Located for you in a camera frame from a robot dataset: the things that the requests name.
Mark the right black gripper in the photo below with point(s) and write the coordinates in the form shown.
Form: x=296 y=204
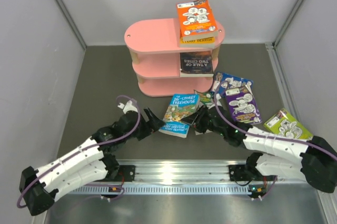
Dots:
x=196 y=120

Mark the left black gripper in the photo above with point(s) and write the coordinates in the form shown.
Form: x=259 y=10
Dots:
x=153 y=124

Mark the blue 26-storey treehouse book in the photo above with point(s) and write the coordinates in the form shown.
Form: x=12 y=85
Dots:
x=181 y=106

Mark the dark tale of two cities book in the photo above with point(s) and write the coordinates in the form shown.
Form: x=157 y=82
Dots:
x=196 y=64

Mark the yellow 130-storey treehouse book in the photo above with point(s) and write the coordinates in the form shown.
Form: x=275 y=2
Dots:
x=208 y=43

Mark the orange 78-storey treehouse book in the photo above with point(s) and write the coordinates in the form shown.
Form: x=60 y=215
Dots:
x=196 y=20

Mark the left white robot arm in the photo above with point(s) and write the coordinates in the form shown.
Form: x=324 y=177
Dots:
x=93 y=160

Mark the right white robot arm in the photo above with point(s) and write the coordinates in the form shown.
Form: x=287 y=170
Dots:
x=311 y=160

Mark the dark blue treehouse book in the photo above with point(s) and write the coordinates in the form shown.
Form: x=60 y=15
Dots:
x=227 y=81

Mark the purple treehouse book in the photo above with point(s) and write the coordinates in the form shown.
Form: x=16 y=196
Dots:
x=242 y=105

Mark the pink three-tier shelf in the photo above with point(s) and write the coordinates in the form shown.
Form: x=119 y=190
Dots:
x=155 y=51

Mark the lime green treehouse book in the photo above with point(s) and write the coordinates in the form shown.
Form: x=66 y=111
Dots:
x=285 y=125

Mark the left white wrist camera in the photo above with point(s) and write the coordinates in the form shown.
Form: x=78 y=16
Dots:
x=128 y=106

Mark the aluminium mounting rail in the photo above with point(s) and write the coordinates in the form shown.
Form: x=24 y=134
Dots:
x=149 y=177

